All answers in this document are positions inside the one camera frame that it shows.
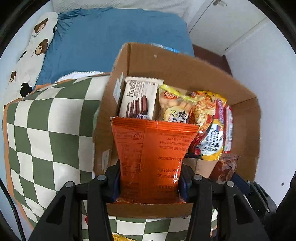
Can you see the bear print pillow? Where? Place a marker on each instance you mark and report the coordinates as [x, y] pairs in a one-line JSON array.
[[24, 75]]

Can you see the brown small snack packet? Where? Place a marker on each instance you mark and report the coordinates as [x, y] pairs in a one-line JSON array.
[[224, 168]]

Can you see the yellow biscuit bag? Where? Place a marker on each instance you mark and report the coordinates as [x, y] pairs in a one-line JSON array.
[[174, 106]]

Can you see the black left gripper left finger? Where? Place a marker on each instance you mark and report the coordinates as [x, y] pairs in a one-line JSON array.
[[62, 219]]

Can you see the white door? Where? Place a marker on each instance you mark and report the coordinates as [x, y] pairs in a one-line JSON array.
[[219, 24]]

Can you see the milk carton cardboard box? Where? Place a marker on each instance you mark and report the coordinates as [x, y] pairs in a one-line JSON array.
[[188, 74]]

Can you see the blue bed sheet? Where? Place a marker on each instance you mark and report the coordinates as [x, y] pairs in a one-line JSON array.
[[90, 39]]

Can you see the yellow snack packet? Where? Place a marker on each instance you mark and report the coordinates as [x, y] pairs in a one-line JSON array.
[[117, 237]]

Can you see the red yellow noodle packet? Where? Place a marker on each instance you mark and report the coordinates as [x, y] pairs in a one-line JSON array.
[[208, 115]]

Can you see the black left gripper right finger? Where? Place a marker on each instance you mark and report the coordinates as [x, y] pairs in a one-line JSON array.
[[236, 220]]

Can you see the orange snack packet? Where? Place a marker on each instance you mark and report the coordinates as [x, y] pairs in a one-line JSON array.
[[150, 154]]

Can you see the red white snack bar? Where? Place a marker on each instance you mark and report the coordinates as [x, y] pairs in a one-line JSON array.
[[228, 129]]

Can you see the white quilt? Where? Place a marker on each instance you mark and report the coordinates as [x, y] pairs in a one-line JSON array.
[[176, 7]]

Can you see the Franzzi cookie box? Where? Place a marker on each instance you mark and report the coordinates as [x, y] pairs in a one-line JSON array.
[[139, 97]]

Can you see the green white checkered mat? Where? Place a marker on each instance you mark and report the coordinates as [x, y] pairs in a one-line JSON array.
[[48, 141]]

